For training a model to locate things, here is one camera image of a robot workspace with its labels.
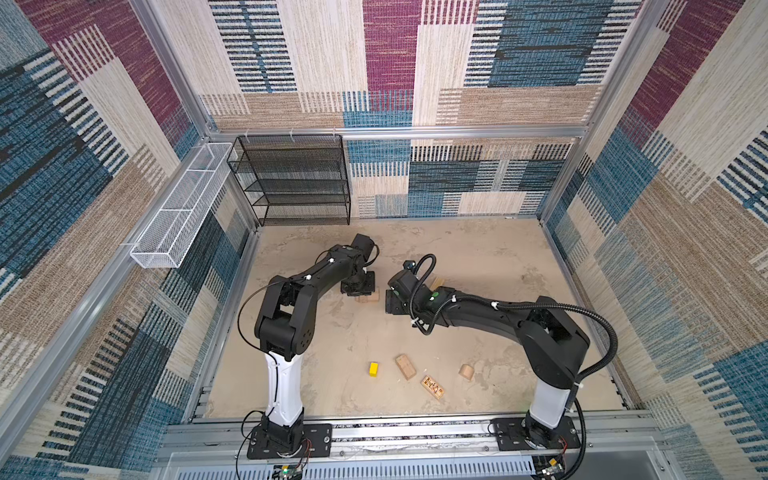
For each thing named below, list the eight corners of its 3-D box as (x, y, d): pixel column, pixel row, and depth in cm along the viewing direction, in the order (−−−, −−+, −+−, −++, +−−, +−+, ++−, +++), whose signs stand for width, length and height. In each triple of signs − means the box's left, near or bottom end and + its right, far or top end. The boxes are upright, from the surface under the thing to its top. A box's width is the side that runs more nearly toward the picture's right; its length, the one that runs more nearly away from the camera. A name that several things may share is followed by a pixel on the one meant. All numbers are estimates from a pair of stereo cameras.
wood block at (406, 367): (407, 381, 84) (407, 378, 82) (394, 360, 87) (394, 357, 85) (417, 374, 85) (417, 372, 83) (403, 354, 88) (403, 351, 87)
